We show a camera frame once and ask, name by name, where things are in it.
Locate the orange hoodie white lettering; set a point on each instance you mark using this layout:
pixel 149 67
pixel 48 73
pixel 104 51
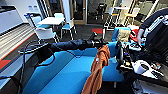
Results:
pixel 98 70

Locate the grey patterned pillow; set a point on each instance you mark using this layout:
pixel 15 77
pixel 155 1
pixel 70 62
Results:
pixel 123 35

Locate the white bar stool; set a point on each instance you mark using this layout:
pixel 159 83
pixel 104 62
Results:
pixel 110 16

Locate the black office chair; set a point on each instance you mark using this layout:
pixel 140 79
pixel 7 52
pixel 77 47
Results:
pixel 100 8

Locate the blue sofa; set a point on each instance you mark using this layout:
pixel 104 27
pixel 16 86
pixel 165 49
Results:
pixel 66 73

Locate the white high table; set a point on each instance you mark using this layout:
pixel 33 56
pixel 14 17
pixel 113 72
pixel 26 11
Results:
pixel 121 7

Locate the yellow bar stool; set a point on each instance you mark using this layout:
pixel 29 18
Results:
pixel 133 15

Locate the white rectangular table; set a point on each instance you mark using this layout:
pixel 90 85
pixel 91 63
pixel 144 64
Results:
pixel 50 20

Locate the white rounded device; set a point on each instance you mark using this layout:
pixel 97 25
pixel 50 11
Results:
pixel 141 66

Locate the white kitchen counter unit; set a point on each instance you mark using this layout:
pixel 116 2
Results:
pixel 11 20

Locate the wooden frame glass door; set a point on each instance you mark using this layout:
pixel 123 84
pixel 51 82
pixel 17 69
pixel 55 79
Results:
pixel 78 10
pixel 100 18

